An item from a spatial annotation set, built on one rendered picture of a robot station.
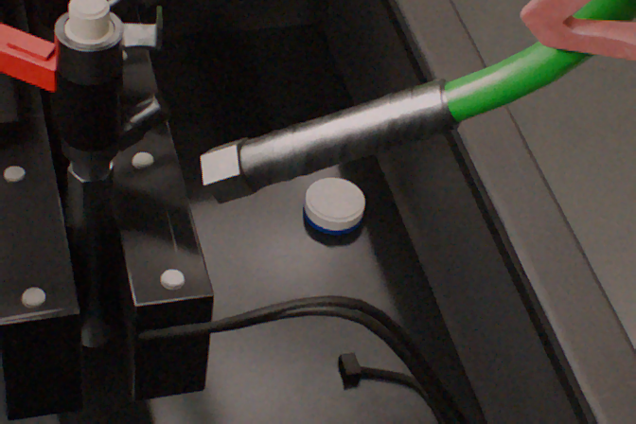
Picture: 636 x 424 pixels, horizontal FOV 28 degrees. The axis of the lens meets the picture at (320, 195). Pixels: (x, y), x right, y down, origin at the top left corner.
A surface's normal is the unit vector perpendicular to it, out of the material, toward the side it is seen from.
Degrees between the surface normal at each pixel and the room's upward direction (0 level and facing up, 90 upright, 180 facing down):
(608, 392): 0
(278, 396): 0
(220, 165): 45
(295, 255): 0
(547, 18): 108
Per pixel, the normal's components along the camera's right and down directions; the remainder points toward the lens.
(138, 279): 0.12, -0.68
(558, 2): -0.50, 0.77
